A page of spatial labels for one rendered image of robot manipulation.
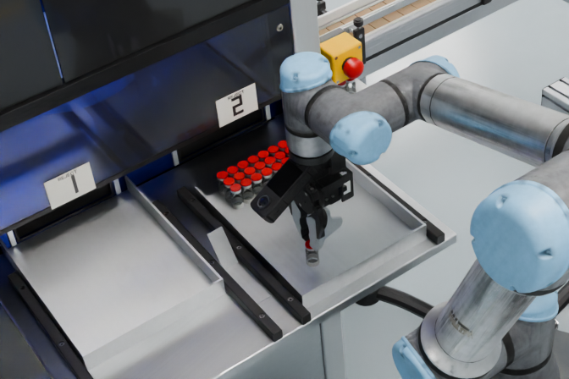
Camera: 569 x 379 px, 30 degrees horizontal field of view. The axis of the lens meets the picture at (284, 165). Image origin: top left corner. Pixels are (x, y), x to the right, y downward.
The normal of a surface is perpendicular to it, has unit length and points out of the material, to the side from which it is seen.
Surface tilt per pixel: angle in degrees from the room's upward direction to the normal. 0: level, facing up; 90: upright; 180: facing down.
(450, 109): 66
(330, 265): 0
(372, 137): 91
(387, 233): 0
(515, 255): 83
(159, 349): 0
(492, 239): 83
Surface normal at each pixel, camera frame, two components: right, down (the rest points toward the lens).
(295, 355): 0.57, 0.50
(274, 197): -0.50, -0.44
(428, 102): -0.84, 0.03
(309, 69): -0.08, -0.76
